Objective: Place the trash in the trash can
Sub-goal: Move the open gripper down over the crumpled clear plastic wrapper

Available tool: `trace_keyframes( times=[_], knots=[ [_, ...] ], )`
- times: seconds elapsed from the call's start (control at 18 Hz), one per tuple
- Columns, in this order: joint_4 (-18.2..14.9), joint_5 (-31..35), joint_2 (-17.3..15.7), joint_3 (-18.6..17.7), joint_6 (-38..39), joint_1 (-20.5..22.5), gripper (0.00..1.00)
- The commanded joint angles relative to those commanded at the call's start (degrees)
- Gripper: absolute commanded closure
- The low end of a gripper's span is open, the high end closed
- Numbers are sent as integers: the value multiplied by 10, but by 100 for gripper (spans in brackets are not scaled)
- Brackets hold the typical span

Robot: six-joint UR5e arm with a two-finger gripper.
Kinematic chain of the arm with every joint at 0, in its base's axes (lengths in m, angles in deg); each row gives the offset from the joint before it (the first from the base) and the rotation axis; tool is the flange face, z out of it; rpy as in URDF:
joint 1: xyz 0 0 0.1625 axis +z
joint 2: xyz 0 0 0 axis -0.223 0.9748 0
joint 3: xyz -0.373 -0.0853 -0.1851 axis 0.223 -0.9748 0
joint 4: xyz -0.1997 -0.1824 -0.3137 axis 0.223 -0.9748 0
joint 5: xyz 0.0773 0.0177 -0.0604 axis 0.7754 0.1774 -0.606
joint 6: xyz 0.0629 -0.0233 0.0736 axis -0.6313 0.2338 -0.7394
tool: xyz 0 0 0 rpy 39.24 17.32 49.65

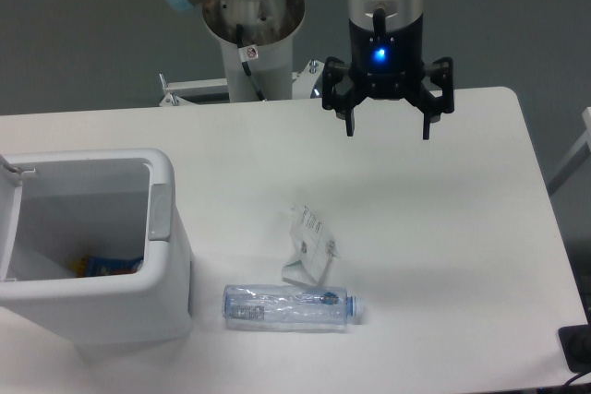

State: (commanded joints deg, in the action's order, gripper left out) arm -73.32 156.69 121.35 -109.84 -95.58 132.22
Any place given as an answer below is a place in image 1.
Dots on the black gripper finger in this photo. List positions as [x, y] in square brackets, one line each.
[342, 89]
[439, 74]

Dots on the blue snack package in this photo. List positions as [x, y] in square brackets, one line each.
[93, 266]

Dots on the black device at edge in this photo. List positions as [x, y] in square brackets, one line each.
[575, 343]

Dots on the white metal base frame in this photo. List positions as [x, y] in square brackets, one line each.
[306, 84]

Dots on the white frame at right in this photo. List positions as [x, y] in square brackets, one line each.
[574, 157]

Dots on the clear plastic water bottle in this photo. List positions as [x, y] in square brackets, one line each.
[290, 308]

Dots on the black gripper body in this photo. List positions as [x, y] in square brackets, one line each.
[390, 66]

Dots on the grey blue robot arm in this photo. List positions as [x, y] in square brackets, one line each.
[380, 15]

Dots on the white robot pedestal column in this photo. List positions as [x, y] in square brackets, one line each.
[256, 41]

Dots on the white paper wrapper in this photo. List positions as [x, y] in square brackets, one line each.
[314, 249]

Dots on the white plastic trash can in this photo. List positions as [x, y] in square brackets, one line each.
[57, 207]

